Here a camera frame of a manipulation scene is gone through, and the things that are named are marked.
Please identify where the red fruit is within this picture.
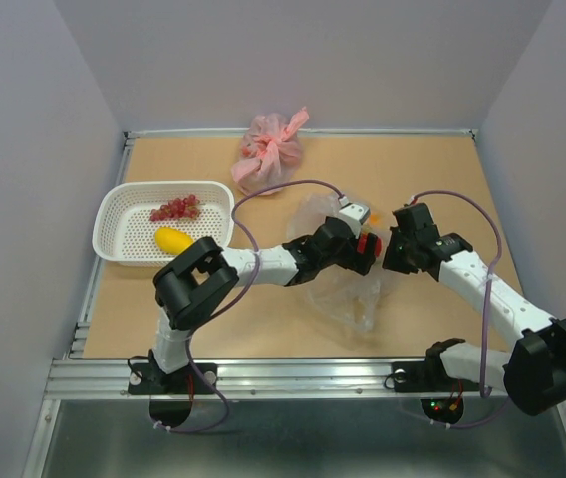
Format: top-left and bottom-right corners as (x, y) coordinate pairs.
(356, 233), (383, 258)

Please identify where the clear plastic fruit bag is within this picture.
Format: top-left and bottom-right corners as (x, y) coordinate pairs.
(286, 192), (393, 333)

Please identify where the red grape bunch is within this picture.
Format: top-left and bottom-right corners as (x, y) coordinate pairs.
(149, 194), (201, 222)

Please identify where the yellow fruit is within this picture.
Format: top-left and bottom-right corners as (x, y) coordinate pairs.
(154, 227), (194, 256)

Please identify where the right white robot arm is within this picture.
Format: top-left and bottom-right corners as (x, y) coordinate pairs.
(383, 203), (566, 416)

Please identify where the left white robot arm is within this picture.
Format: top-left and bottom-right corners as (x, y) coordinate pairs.
(148, 217), (382, 392)

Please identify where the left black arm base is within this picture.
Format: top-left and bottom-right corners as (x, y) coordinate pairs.
(127, 354), (229, 434)

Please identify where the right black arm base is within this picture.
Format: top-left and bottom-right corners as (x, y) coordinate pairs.
(383, 359), (478, 429)

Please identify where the pink knotted plastic bag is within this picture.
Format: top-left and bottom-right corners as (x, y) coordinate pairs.
(230, 107), (309, 195)

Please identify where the white perforated plastic basket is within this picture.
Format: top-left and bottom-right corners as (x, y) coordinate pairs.
(92, 181), (235, 267)

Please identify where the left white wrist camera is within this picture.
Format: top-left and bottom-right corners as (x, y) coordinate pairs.
(336, 196), (371, 237)

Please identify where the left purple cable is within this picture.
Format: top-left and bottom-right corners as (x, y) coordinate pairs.
(152, 179), (349, 433)

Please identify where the purple cable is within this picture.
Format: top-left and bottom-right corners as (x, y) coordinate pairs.
(152, 179), (349, 433)
(407, 189), (511, 429)

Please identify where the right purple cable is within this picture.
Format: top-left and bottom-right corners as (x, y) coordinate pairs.
(407, 189), (511, 429)

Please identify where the aluminium front rail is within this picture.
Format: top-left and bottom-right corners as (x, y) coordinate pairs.
(44, 358), (477, 401)

